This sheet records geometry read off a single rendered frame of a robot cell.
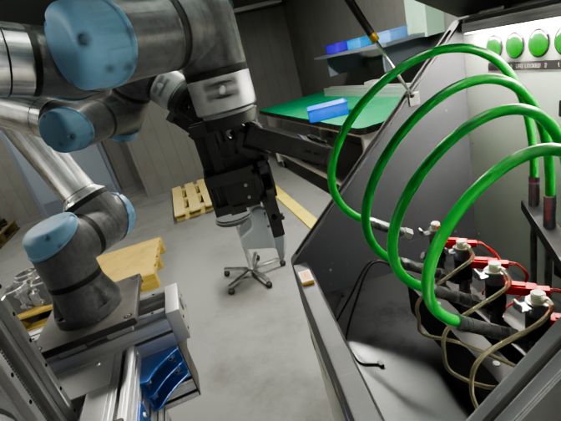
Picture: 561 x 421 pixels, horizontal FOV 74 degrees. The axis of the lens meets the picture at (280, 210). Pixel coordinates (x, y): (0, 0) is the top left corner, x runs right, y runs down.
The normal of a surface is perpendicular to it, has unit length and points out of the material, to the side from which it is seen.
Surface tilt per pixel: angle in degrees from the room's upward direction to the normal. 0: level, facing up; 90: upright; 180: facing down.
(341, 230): 90
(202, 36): 113
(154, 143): 90
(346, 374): 0
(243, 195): 90
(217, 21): 94
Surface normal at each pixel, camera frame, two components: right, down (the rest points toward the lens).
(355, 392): -0.24, -0.90
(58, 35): -0.65, 0.43
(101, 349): 0.29, 0.29
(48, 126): -0.31, 0.43
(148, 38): 0.76, 0.29
